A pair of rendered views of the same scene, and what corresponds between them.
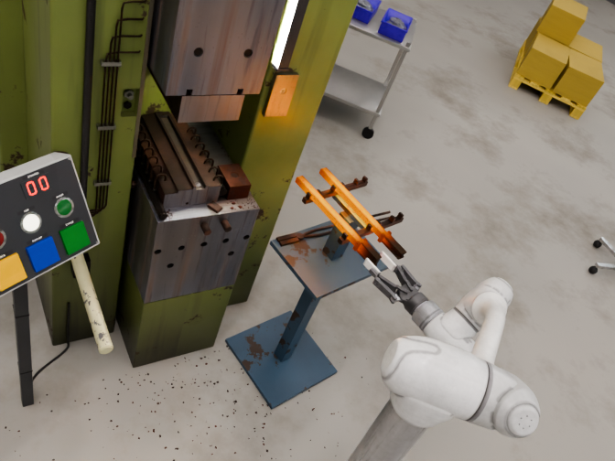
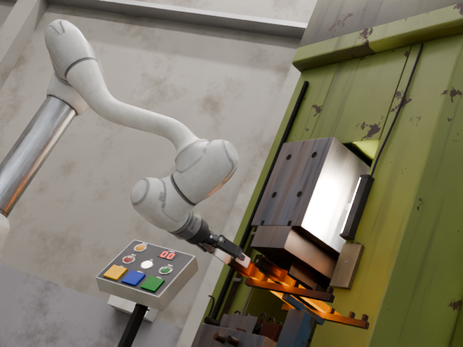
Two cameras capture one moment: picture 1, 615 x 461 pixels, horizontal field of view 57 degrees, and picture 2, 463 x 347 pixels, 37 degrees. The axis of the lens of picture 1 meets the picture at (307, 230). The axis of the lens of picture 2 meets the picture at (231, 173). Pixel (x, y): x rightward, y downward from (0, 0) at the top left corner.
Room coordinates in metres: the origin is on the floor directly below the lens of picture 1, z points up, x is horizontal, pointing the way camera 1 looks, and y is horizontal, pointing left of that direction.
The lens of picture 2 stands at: (1.66, -2.19, 0.56)
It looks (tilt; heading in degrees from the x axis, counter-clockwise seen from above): 20 degrees up; 101
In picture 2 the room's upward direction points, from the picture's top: 23 degrees clockwise
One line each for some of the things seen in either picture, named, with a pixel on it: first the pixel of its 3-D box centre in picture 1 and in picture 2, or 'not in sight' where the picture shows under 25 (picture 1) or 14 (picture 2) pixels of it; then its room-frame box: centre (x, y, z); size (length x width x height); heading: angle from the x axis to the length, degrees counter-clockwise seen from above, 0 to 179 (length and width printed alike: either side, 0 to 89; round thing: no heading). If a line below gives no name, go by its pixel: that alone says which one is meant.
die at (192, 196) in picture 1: (172, 156); (274, 343); (1.57, 0.55, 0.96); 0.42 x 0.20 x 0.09; 44
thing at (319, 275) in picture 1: (331, 254); not in sight; (1.64, -0.13, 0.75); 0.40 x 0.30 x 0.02; 144
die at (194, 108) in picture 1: (188, 69); (304, 259); (1.57, 0.55, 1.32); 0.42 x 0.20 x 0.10; 44
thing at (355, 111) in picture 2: not in sight; (386, 124); (1.71, 0.62, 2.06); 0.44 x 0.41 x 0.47; 44
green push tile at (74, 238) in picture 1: (74, 237); (152, 284); (1.02, 0.60, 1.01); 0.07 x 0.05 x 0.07; 159
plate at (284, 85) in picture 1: (280, 94); (346, 266); (1.73, 0.27, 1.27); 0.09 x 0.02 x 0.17; 134
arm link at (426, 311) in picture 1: (426, 315); (183, 222); (1.27, -0.45, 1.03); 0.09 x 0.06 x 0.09; 145
